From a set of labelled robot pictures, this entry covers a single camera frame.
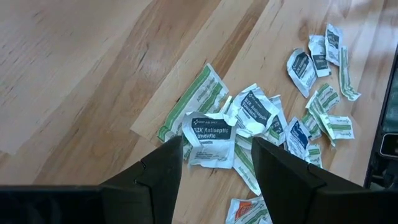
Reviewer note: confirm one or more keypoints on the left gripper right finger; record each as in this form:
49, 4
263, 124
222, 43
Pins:
280, 186

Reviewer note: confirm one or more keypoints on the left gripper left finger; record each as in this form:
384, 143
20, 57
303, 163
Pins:
155, 186

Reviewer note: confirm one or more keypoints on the green striped bandage packet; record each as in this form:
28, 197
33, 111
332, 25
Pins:
192, 96
346, 77
245, 165
311, 124
325, 96
314, 154
228, 104
339, 126

